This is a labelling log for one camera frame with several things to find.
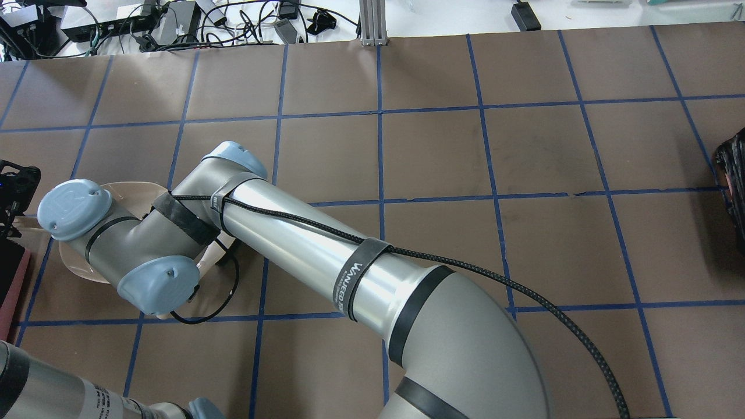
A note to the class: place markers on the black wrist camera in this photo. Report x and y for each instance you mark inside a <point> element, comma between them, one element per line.
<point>18,186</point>

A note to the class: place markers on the black power adapter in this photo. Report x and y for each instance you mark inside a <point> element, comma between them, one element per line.
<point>524,17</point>

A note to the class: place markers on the black bin at right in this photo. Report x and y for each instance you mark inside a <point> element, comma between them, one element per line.
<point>729,162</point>

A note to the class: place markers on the white plastic dustpan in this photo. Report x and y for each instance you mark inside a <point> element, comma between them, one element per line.
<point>136,198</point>

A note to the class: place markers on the pink bin black bag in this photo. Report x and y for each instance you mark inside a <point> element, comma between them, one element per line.
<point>15,260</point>

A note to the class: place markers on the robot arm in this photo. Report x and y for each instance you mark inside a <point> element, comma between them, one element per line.
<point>33,389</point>
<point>463,355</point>

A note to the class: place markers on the aluminium frame post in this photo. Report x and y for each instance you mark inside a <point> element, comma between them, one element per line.
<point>372,23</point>

